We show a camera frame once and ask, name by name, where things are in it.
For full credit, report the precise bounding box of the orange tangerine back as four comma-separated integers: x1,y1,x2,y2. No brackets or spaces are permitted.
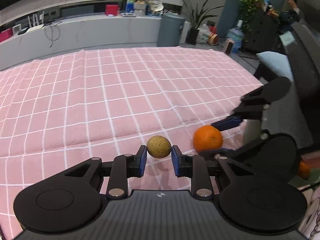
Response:
193,125,223,153

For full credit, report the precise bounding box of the orange tangerine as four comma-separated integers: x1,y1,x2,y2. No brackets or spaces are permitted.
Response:
297,160,312,180
193,125,223,153

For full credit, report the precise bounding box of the brown longan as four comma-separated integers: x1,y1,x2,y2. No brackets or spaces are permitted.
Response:
146,135,171,159

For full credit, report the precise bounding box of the light blue cushion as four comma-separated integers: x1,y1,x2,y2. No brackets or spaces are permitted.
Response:
254,51,293,81

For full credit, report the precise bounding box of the small white heater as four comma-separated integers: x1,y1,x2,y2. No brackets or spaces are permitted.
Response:
224,38,234,55

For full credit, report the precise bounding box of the blue water jug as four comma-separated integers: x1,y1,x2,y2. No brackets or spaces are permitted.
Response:
227,20,244,53

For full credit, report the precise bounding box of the white plastic bag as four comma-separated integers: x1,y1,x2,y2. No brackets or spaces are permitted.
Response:
196,24,212,44

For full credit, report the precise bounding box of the pink checked tablecloth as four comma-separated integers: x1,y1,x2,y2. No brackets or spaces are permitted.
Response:
0,45,320,240

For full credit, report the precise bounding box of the dark drawer cabinet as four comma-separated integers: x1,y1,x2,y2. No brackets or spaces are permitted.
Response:
242,10,278,53

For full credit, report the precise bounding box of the potted long-leaf plant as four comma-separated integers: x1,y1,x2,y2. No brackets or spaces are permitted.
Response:
181,0,223,45

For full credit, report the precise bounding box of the grey pedal trash bin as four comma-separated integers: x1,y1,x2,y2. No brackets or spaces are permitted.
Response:
157,13,185,47

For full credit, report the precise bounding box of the person in background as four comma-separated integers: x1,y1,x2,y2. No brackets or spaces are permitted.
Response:
279,0,300,28

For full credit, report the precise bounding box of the green ivy plant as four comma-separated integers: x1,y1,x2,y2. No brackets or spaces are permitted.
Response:
238,0,263,39

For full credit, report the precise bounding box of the red box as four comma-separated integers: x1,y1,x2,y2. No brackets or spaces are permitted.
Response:
105,4,119,17

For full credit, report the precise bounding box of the white wifi router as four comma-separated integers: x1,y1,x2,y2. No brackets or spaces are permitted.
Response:
26,11,44,33

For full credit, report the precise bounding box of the pink storage box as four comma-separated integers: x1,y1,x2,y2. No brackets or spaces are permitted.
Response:
0,28,13,42

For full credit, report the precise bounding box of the black router cable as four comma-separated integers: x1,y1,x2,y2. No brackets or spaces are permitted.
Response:
43,21,62,48

